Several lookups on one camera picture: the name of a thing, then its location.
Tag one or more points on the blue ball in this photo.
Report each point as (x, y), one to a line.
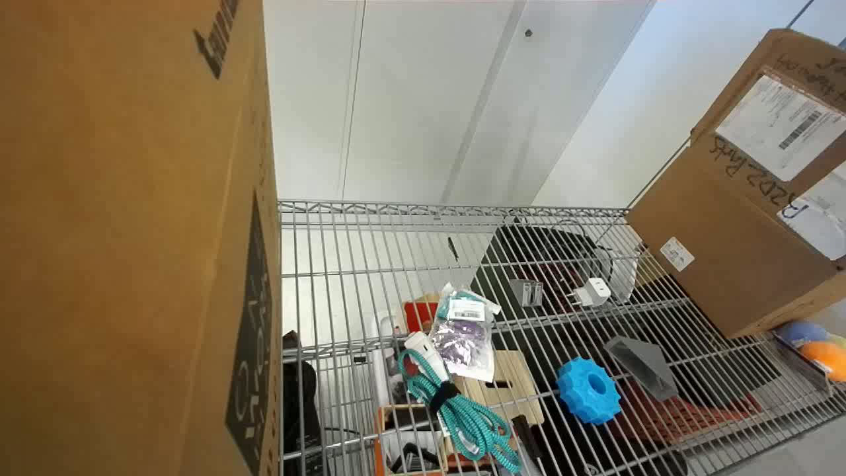
(798, 334)

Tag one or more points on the blue gear-shaped plastic spool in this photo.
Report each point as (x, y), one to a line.
(572, 386)

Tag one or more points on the orange ball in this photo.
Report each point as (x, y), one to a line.
(826, 361)

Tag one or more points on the clear plastic bag purple parts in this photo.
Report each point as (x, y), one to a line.
(462, 338)

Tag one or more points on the black upright object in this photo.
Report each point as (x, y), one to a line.
(300, 404)

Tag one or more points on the clear plastic holder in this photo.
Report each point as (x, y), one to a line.
(621, 278)

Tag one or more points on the orange plastic frame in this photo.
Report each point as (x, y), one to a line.
(695, 412)

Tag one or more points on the small red box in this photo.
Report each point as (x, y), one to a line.
(420, 315)

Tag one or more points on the small white cube adapter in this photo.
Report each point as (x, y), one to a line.
(596, 288)

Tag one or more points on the cardboard box with shipping labels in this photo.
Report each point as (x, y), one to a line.
(723, 246)

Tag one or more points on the large cardboard box black print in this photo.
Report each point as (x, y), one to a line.
(115, 239)

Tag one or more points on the gray plastic wedge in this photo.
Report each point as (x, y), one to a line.
(647, 362)

